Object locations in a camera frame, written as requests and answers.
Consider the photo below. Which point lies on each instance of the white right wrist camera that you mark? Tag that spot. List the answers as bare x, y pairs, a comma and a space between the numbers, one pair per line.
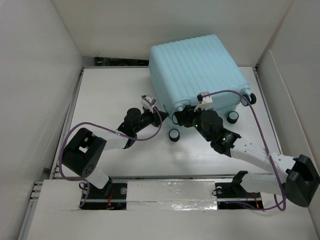
204, 101

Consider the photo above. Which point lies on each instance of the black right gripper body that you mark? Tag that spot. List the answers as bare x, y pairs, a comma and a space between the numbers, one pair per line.
193, 118

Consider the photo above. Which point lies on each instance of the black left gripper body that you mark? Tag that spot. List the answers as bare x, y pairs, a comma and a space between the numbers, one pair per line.
146, 118

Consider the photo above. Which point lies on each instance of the light blue hardshell suitcase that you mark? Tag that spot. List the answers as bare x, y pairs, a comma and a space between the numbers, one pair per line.
183, 69

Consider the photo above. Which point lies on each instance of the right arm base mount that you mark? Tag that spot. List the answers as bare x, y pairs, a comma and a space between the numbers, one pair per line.
232, 196

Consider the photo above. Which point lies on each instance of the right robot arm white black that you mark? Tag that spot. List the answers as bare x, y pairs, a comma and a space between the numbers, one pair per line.
294, 177

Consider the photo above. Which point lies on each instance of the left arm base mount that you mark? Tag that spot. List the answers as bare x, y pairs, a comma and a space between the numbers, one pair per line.
112, 197

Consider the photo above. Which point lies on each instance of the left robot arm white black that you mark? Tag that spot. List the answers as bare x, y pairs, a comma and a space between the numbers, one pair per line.
82, 153

